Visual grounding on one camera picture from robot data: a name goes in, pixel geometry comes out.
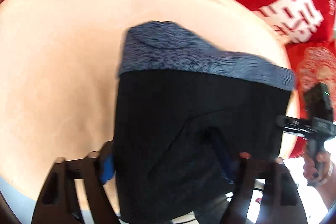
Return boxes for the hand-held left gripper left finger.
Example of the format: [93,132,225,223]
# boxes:
[31,140,122,224]

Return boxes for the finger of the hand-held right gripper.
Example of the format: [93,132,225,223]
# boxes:
[276,114,313,138]

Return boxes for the black pants with patterned waistband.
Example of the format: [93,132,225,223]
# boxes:
[114,20,298,224]

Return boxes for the person's right forearm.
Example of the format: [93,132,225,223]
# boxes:
[312,161,336,217]

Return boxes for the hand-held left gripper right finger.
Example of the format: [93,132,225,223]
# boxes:
[210,132,309,224]

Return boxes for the peach bed sheet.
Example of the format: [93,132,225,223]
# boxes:
[0,0,301,214]

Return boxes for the person's right hand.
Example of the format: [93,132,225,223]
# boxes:
[302,147,334,188]

